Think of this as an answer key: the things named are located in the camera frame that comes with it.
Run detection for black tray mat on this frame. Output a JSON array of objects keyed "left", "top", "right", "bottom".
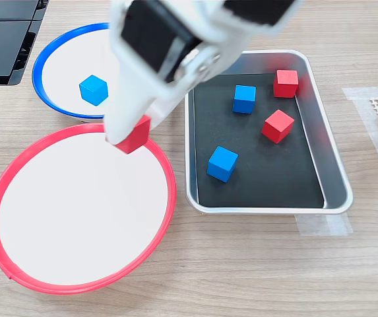
[{"left": 193, "top": 73, "right": 325, "bottom": 209}]

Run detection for steel tray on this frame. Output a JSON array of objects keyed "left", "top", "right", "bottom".
[{"left": 184, "top": 49, "right": 354, "bottom": 215}]

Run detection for white plate with red rim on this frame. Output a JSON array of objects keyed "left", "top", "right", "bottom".
[{"left": 0, "top": 123, "right": 177, "bottom": 296}]

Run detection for small red cube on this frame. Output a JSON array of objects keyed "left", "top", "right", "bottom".
[
  {"left": 113, "top": 114, "right": 152, "bottom": 155},
  {"left": 261, "top": 109, "right": 296, "bottom": 145},
  {"left": 272, "top": 69, "right": 299, "bottom": 99}
]

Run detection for small blue cube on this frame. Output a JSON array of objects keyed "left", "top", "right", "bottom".
[
  {"left": 232, "top": 85, "right": 257, "bottom": 115},
  {"left": 79, "top": 74, "right": 110, "bottom": 107},
  {"left": 206, "top": 145, "right": 239, "bottom": 183}
]

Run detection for white plate with blue rim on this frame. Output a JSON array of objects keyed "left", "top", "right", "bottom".
[{"left": 32, "top": 22, "right": 123, "bottom": 120}]

